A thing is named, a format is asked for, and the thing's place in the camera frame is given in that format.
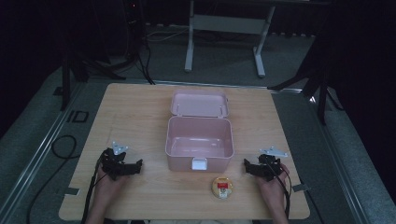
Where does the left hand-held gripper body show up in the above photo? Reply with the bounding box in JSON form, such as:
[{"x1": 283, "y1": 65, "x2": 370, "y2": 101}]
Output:
[{"x1": 99, "y1": 141, "x2": 134, "y2": 181}]

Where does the black floor cable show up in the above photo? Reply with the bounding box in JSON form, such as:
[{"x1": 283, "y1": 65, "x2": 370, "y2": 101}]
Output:
[{"x1": 26, "y1": 134, "x2": 82, "y2": 224}]

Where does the person's left hand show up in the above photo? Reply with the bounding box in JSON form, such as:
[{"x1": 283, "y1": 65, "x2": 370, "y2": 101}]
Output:
[{"x1": 96, "y1": 166, "x2": 129, "y2": 195}]

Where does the black tripod stand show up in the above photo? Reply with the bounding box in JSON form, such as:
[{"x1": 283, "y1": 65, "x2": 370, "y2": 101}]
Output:
[
  {"x1": 267, "y1": 18, "x2": 345, "y2": 126},
  {"x1": 59, "y1": 0, "x2": 157, "y2": 112}
]

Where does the person's right hand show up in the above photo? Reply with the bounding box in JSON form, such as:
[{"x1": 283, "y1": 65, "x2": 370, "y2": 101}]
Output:
[{"x1": 255, "y1": 163, "x2": 291, "y2": 200}]

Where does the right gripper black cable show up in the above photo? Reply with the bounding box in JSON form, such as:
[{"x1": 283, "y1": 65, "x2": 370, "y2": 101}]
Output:
[{"x1": 266, "y1": 159, "x2": 292, "y2": 218}]

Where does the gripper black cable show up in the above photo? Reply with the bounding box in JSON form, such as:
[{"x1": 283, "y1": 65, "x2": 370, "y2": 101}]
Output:
[
  {"x1": 81, "y1": 161, "x2": 104, "y2": 224},
  {"x1": 266, "y1": 159, "x2": 292, "y2": 218}
]

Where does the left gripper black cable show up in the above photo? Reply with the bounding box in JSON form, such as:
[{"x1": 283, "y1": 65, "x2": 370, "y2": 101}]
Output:
[{"x1": 81, "y1": 161, "x2": 104, "y2": 224}]

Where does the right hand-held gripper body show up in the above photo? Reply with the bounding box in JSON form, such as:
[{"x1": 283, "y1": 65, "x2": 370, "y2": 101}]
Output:
[{"x1": 250, "y1": 146, "x2": 289, "y2": 183}]

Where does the pink storage box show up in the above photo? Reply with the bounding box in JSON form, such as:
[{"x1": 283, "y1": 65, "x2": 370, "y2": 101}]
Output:
[{"x1": 164, "y1": 90, "x2": 235, "y2": 173}]

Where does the white metal desk frame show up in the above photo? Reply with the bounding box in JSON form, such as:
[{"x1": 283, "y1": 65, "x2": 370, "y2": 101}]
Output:
[{"x1": 184, "y1": 0, "x2": 276, "y2": 78}]

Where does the round yellow tin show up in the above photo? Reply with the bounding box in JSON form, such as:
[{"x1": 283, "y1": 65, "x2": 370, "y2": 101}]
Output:
[{"x1": 211, "y1": 176, "x2": 233, "y2": 200}]

